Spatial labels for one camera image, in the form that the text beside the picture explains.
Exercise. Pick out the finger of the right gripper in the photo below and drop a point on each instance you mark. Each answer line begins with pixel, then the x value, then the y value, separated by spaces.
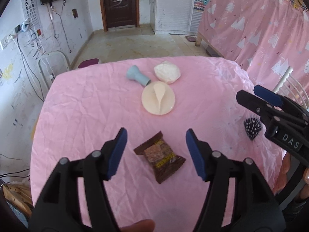
pixel 268 96
pixel 258 106

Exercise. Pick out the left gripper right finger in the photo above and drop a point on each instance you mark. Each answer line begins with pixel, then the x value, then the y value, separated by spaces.
pixel 216 169

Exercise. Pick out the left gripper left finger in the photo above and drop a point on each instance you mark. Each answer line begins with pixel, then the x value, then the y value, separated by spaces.
pixel 95 169

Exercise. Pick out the black polka-dot cupcake liner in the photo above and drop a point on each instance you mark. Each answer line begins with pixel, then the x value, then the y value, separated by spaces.
pixel 252 127

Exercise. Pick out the brown snack wrapper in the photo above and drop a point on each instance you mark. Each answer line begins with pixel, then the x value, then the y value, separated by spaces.
pixel 160 156

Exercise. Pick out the right hand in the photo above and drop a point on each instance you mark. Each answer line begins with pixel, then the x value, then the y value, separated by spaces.
pixel 283 179

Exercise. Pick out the left hand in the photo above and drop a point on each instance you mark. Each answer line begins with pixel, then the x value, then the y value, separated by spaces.
pixel 146 225

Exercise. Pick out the pink tree-print curtain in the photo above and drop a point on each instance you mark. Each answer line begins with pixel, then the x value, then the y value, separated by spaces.
pixel 264 37

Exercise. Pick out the pink bed sheet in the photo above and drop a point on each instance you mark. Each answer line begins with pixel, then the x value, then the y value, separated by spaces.
pixel 84 108

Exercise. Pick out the white louvered wardrobe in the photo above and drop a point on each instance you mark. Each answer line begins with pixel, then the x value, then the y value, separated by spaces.
pixel 173 15

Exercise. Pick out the grey-blue plastic funnel cup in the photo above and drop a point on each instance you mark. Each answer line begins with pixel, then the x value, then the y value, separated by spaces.
pixel 134 74

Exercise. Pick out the purple white floor scale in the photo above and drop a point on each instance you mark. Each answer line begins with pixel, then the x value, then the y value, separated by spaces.
pixel 88 62

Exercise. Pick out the dark brown door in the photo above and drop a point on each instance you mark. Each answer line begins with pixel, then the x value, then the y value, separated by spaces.
pixel 119 13

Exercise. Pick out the eye chart poster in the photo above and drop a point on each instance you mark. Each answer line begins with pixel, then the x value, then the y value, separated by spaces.
pixel 31 12

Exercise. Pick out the grey metal chair frame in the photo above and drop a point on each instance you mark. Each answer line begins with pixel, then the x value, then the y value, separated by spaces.
pixel 51 65

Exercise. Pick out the white wall power strip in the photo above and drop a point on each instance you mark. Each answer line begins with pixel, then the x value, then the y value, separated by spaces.
pixel 12 35

